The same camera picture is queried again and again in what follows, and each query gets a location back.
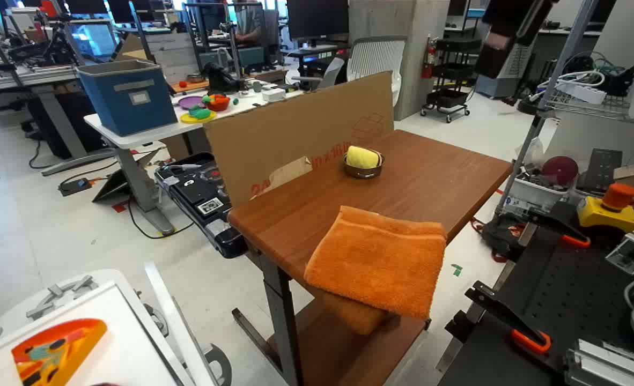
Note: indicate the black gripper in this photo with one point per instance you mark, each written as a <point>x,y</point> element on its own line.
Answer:
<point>515,16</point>

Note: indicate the yellow soft object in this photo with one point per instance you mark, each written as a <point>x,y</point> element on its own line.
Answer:
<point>362,156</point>

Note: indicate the brown pot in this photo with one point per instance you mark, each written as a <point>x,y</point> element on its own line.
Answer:
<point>363,170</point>

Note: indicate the black utility cart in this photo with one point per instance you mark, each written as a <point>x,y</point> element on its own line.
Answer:
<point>451,80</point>

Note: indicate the red fire extinguisher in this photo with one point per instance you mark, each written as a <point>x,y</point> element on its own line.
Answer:
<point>428,59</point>

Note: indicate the white power strip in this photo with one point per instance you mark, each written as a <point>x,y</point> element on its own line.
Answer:
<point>582,92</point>

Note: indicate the white mesh office chair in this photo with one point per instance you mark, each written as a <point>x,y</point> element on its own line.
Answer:
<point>376,59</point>

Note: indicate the white plastic bin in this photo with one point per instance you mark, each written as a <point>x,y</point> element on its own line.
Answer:
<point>534,194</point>

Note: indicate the black perforated plate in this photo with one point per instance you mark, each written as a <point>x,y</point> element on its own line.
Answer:
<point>602,169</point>

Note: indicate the black clamp with orange grip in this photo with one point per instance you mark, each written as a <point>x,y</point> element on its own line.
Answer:
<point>555,222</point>
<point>510,316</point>

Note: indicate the black monitor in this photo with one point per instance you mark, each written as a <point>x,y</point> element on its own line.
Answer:
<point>317,19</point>

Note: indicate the yellow emergency stop button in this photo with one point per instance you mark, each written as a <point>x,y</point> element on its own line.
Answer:
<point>612,212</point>

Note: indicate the cardboard sheet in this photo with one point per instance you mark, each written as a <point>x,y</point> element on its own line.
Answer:
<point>301,134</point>

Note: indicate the small white box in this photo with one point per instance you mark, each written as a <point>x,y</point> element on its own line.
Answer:
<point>273,95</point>

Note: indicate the orange towel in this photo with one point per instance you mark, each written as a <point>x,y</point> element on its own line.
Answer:
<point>376,257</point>

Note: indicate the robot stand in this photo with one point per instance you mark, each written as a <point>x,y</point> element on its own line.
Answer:
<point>564,289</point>

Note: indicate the person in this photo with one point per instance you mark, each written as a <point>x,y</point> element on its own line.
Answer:
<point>248,21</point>

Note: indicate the orange bowl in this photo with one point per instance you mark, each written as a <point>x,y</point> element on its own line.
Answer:
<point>218,104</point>

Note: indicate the green toy vegetable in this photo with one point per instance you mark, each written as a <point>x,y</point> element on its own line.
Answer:
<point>201,113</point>

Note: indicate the purple plate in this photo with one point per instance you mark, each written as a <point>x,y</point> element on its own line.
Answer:
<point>189,102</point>

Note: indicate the yellow plate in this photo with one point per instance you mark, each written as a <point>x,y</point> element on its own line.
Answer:
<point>191,119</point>

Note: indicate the black hard case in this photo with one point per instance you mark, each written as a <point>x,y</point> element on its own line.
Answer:
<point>201,198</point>

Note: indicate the white table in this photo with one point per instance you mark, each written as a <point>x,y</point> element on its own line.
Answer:
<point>145,134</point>

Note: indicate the blue storage bin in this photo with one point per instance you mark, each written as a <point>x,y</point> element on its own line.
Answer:
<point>129,99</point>

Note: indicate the black floor power strip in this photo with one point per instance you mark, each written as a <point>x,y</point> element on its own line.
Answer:
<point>74,186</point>

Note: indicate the grey desk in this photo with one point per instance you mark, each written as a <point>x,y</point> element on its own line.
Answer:
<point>43,94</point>

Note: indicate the white cart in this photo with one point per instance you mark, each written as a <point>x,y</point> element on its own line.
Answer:
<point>113,343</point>

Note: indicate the orange patterned toy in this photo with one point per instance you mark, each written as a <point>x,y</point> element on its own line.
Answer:
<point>54,351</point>

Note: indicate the silver metal bracket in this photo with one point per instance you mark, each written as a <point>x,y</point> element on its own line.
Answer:
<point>633,252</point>

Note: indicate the aluminium rail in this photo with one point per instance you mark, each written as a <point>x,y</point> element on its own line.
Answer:
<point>612,367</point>

